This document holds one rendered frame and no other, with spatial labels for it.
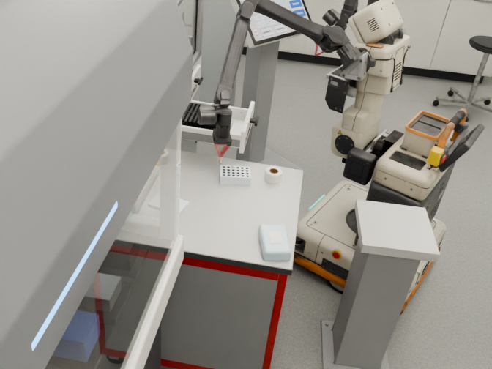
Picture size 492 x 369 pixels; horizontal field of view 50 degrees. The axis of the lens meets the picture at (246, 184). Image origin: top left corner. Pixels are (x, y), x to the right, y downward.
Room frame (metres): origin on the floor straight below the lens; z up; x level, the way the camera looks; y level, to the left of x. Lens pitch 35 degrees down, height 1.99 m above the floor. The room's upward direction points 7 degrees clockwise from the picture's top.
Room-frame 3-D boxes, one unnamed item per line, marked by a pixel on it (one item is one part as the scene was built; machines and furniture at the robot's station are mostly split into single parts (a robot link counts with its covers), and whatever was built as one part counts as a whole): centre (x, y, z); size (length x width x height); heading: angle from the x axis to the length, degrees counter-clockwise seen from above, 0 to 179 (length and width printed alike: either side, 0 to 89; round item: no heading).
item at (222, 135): (1.81, 0.11, 0.97); 0.10 x 0.07 x 0.07; 13
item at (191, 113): (2.06, 0.22, 0.87); 0.22 x 0.18 x 0.06; 85
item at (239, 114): (2.06, 0.23, 0.86); 0.40 x 0.26 x 0.06; 85
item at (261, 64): (3.06, -0.04, 0.51); 0.50 x 0.45 x 1.02; 48
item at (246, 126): (2.04, 0.02, 0.87); 0.29 x 0.02 x 0.11; 175
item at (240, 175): (1.79, 0.05, 0.78); 0.12 x 0.08 x 0.04; 96
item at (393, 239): (1.61, -0.59, 0.38); 0.30 x 0.30 x 0.76; 89
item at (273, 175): (1.82, -0.11, 0.78); 0.07 x 0.07 x 0.04
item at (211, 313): (1.63, 0.08, 0.38); 0.62 x 0.58 x 0.76; 175
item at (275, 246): (1.40, -0.12, 0.78); 0.15 x 0.10 x 0.04; 9
